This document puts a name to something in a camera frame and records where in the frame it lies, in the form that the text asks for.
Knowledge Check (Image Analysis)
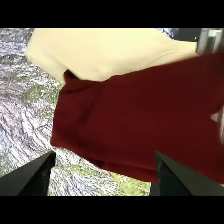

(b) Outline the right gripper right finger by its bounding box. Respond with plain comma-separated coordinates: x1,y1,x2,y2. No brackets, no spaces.
153,150,224,197

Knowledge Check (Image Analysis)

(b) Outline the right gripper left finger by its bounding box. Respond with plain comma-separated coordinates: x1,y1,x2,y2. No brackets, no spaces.
0,150,57,197

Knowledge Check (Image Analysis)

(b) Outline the dark red garment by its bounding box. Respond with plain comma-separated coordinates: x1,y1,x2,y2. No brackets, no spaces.
49,49,224,185

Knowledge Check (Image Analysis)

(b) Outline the cream garment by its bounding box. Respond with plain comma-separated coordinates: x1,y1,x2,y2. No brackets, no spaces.
25,28,201,83

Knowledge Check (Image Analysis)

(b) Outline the silver frame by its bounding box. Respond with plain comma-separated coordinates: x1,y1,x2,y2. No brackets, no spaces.
196,28,224,54

